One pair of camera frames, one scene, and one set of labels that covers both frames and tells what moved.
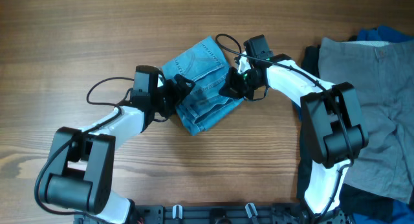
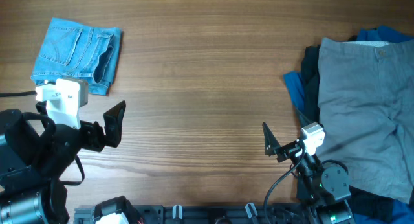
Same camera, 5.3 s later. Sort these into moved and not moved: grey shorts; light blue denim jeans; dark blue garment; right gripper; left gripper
Moved: left gripper; right gripper; light blue denim jeans
Not moved: dark blue garment; grey shorts
